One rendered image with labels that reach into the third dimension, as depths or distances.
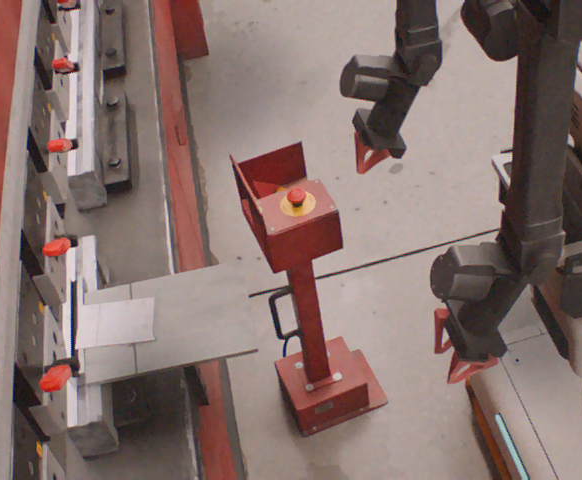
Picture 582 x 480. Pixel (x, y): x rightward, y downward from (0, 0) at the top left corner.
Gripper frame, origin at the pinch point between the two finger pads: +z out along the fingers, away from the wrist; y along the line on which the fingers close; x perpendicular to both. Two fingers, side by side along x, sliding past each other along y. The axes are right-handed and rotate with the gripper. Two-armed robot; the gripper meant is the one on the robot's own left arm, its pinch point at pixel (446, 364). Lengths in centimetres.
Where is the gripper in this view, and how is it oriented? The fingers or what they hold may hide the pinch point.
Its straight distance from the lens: 128.0
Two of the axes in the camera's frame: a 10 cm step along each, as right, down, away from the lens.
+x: 9.2, 0.8, 3.9
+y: 2.3, 6.9, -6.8
